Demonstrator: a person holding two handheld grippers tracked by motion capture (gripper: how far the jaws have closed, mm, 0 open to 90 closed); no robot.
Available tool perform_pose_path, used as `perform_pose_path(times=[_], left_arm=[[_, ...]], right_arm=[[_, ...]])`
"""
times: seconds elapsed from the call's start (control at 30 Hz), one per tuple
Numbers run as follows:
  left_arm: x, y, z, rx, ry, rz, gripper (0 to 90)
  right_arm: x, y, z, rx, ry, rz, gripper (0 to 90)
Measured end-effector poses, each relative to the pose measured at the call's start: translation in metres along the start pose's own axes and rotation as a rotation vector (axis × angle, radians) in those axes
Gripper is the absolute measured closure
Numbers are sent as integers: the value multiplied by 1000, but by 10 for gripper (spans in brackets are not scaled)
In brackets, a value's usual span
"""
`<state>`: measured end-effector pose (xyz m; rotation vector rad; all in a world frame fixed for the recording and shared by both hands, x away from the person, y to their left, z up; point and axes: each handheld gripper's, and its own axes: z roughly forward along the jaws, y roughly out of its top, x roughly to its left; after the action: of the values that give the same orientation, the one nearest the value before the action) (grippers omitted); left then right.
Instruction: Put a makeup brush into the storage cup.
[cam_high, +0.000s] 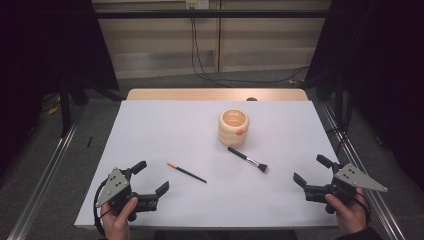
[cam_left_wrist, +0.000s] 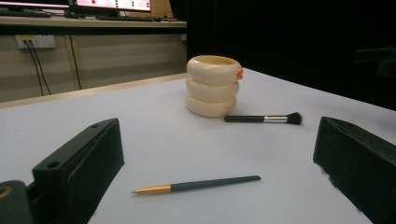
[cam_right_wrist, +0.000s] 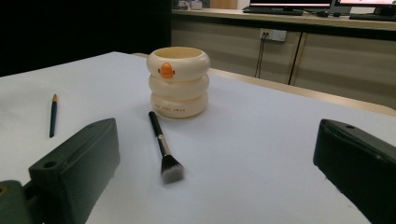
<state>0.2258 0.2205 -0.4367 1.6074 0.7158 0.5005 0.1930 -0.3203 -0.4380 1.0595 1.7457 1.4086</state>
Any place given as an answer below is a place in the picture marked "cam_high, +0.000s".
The aluminium floor rail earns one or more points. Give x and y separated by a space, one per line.
363 166
46 173

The black makeup brush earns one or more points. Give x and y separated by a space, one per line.
240 154

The yellow floor marker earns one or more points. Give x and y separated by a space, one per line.
53 109

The small black floor item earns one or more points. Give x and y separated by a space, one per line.
89 142

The white wall socket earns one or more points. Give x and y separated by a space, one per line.
197 4

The cream ribbed pen holder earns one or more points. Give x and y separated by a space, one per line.
230 135

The black curtain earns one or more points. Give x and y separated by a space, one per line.
383 66
43 50

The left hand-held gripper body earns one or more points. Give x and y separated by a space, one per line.
116 186

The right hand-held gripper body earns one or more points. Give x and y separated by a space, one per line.
348 181

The black metal stand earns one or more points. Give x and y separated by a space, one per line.
65 106

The black horizontal frame bar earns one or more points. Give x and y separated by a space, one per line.
200 14

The person's left hand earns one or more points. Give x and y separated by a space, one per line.
116 225

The white table mat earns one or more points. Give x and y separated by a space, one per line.
183 133

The person's right hand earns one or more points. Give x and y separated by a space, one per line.
351 216

